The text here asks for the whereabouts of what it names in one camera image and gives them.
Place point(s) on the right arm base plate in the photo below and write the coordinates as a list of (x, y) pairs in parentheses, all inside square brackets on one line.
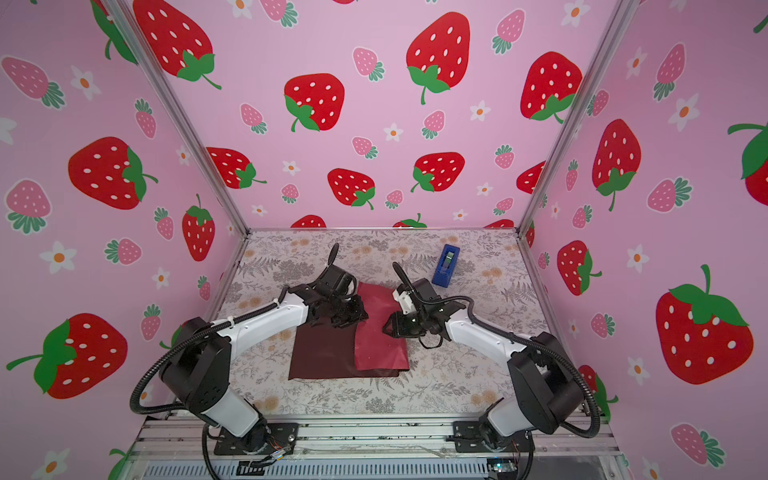
[(480, 437)]

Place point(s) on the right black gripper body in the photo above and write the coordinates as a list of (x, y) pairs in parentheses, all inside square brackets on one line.
[(412, 324)]

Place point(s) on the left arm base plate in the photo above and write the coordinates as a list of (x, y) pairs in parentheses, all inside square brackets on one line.
[(265, 439)]

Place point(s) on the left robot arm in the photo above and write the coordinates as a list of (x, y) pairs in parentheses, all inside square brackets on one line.
[(194, 374)]

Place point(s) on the blue tape dispenser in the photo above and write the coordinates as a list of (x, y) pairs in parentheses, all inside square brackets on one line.
[(446, 266)]

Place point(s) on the aluminium rail frame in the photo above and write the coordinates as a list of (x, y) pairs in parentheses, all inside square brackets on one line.
[(376, 446)]

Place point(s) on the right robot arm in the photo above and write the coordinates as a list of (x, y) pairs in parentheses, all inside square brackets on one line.
[(549, 392)]

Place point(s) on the dark red wrapping paper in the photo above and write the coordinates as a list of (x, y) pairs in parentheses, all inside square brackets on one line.
[(322, 352)]

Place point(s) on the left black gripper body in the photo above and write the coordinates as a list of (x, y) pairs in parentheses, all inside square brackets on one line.
[(340, 305)]

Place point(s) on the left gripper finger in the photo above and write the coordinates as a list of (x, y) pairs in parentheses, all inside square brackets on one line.
[(340, 321), (356, 312)]

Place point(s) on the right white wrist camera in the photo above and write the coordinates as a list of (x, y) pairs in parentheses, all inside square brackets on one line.
[(404, 300)]

